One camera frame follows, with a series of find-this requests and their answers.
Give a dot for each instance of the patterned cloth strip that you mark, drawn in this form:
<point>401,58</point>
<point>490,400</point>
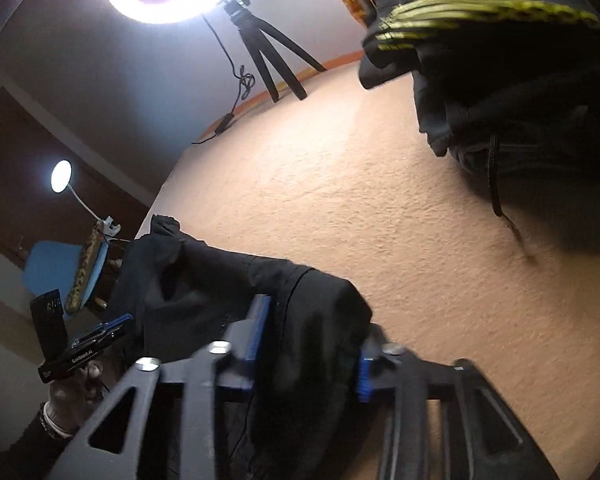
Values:
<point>84,270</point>

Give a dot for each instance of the black tripod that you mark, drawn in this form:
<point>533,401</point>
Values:
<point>267,45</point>

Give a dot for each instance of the blue chair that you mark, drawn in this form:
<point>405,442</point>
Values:
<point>55,272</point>

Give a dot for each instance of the black pants with yellow stripes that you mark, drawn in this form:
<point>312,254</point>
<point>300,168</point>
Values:
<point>500,80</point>

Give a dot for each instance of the person's left hand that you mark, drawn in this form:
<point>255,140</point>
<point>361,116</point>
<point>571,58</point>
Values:
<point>72,395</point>

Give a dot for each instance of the person's left forearm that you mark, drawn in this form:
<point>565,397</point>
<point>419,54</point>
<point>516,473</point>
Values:
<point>25,452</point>

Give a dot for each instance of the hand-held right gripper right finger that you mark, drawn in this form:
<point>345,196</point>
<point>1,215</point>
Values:
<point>364,377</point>

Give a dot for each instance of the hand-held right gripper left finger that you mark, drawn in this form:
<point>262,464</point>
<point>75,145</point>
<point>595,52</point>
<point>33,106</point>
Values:
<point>258,327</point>

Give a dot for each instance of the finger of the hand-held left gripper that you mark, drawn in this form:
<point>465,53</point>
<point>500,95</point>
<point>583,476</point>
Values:
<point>114,324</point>

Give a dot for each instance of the white desk lamp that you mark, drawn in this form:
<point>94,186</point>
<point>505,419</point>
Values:
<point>82,195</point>

